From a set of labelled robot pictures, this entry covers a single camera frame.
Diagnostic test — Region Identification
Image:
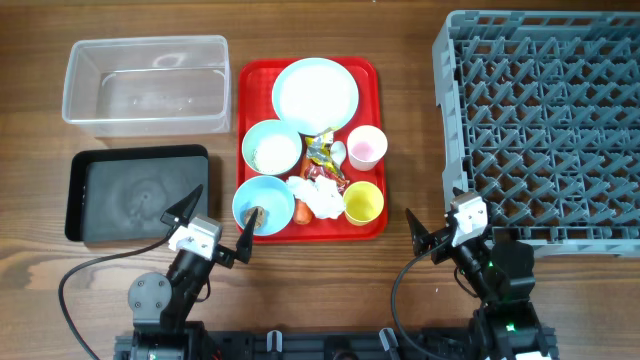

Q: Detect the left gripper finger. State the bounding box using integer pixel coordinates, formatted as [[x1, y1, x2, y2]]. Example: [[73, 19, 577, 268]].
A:
[[160, 184, 204, 226], [235, 224, 254, 264]]

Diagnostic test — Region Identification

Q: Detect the brown food scrap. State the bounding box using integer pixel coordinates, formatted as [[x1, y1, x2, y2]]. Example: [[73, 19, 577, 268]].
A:
[[244, 206, 268, 230]]

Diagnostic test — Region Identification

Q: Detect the blue bowl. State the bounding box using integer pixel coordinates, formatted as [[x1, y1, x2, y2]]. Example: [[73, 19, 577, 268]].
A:
[[232, 175, 295, 236]]

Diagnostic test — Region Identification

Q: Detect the orange carrot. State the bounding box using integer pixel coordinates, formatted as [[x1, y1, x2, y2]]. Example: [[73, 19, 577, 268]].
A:
[[293, 156, 313, 225]]

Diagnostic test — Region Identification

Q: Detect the white tissue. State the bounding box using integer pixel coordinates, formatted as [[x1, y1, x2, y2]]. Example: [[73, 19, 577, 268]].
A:
[[286, 175, 346, 219]]

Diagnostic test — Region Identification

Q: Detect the green bowl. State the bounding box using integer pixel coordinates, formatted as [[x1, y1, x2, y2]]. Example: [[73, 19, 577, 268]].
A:
[[241, 119, 302, 175]]

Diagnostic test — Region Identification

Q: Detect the red snack wrapper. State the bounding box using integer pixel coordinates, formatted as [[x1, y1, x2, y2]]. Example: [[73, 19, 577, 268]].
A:
[[304, 162, 349, 194]]

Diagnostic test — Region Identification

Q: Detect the yellow silver wrapper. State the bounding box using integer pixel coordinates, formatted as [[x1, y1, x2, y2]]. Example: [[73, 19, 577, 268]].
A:
[[305, 127, 344, 178]]

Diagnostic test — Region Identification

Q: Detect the white rice pile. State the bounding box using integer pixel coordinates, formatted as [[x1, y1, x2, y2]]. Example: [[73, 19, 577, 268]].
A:
[[253, 135, 298, 175]]

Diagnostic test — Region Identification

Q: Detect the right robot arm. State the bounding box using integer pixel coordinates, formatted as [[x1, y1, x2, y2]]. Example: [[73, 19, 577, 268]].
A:
[[391, 188, 559, 359]]

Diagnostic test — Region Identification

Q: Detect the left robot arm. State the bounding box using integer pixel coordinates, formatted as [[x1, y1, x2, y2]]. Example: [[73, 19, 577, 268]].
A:
[[114, 185, 264, 360]]

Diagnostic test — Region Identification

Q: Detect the black waste tray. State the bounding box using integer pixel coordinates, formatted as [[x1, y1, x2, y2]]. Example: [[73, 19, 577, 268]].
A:
[[64, 144, 209, 245]]

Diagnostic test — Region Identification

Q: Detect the grey dishwasher rack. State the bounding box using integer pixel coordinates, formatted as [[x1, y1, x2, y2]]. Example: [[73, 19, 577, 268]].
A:
[[432, 10, 639, 257]]

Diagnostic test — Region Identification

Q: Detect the clear plastic waste bin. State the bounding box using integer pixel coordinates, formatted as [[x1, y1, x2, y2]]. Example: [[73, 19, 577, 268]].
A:
[[61, 35, 232, 137]]

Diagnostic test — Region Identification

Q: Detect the yellow cup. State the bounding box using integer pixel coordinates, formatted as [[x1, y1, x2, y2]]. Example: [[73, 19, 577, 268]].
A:
[[343, 181, 385, 226]]

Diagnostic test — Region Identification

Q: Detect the pink cup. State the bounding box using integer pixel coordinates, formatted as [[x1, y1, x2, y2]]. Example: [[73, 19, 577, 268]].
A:
[[347, 125, 388, 171]]

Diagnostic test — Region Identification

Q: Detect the red serving tray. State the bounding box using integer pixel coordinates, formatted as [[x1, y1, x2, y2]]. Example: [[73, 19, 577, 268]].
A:
[[237, 57, 388, 244]]

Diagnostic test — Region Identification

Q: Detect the white plastic spoon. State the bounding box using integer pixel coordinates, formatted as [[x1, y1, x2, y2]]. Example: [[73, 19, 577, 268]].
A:
[[330, 141, 347, 169]]

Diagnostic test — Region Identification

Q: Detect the light blue plate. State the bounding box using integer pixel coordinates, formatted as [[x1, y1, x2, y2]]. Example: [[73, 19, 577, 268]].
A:
[[271, 58, 360, 136]]

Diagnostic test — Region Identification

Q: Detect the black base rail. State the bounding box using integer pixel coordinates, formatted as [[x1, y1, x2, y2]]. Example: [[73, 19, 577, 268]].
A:
[[113, 327, 557, 360]]

